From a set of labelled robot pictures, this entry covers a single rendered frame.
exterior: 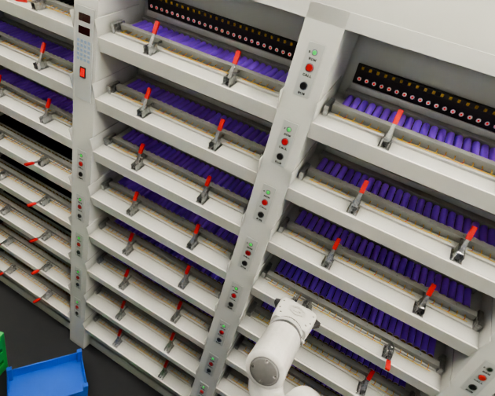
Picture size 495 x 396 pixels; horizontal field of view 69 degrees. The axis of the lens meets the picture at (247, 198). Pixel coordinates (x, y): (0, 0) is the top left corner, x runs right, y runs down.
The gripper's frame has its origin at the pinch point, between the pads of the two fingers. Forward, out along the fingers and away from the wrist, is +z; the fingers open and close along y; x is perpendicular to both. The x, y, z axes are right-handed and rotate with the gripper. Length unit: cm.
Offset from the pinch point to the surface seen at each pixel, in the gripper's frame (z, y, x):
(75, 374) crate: 21, 79, 101
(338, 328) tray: 12.9, -12.5, 7.9
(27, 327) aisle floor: 25, 117, 100
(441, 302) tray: 13.0, -32.8, -14.5
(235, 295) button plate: 12.0, 21.0, 15.4
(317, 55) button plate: -6, 21, -61
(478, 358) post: 7.8, -45.0, -7.1
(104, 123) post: 8, 87, -19
